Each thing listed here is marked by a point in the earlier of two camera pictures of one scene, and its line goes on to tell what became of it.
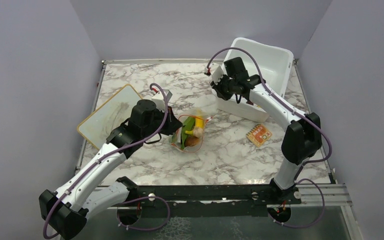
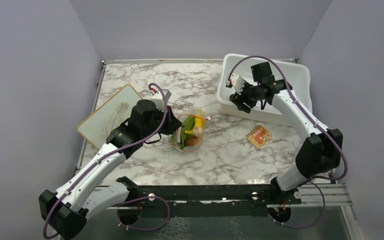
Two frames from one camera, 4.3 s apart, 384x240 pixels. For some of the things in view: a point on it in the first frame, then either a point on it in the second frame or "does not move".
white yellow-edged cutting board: x=119 y=108 does not move
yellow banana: x=199 y=124 does not move
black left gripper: x=173 y=123 does not move
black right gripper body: x=225 y=87 → x=249 y=96
